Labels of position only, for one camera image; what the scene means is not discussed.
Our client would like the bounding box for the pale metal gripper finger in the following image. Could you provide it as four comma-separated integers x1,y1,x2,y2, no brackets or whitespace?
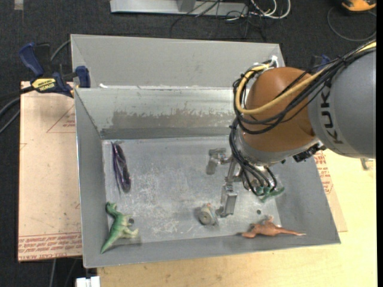
205,147,233,175
215,184,239,218

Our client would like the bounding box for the small grey round roll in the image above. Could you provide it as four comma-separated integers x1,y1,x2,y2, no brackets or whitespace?
195,203,220,227

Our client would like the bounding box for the grey metal bin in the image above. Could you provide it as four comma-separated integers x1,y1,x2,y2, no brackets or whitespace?
70,33,342,269

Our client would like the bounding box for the orange-brown toy dinosaur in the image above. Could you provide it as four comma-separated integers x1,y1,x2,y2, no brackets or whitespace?
241,215,307,239

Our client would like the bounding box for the green toy dinosaur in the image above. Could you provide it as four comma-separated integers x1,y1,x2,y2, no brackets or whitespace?
100,201,140,255

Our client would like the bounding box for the brown cardboard board, red print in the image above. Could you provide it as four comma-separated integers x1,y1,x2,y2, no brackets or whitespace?
17,81,348,263

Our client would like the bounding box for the black cylinder on white bracket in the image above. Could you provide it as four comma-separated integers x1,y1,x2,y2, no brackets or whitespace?
292,143,327,163

